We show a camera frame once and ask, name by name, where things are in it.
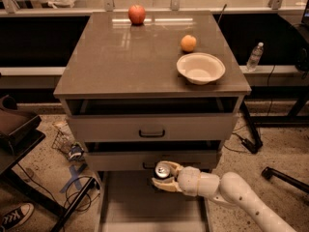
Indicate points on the open bottom drawer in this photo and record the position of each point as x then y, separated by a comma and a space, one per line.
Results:
130, 203

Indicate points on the middle drawer with handle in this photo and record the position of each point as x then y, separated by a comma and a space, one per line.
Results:
123, 161

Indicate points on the drawer with handle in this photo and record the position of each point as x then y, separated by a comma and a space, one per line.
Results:
123, 161
152, 128

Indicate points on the black chair leg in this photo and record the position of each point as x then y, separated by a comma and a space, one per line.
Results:
269, 172

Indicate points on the black power adapter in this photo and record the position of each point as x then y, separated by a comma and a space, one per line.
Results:
247, 144

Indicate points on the orange fruit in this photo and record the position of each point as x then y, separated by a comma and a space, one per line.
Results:
188, 43

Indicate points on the blue pepsi can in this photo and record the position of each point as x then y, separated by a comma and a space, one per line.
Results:
162, 171

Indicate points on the wire basket on floor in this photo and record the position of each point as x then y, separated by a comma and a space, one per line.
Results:
65, 142

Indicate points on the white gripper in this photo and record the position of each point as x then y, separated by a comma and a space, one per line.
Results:
189, 179

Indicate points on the clear water bottle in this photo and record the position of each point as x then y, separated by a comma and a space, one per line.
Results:
255, 57

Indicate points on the black white sneaker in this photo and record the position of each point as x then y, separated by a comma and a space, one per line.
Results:
16, 217

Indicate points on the white paper bowl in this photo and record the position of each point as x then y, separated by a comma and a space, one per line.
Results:
200, 68

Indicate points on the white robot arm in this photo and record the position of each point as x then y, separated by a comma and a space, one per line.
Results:
228, 190

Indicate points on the grey drawer cabinet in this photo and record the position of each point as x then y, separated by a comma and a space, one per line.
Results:
119, 69

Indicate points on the red apple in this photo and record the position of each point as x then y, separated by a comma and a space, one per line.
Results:
136, 14

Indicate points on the black table leg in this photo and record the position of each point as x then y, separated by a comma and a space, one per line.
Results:
257, 139

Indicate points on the dark brown chair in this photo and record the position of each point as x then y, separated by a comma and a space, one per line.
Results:
18, 133

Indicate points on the top drawer with handle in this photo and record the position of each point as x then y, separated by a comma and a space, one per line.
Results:
152, 128

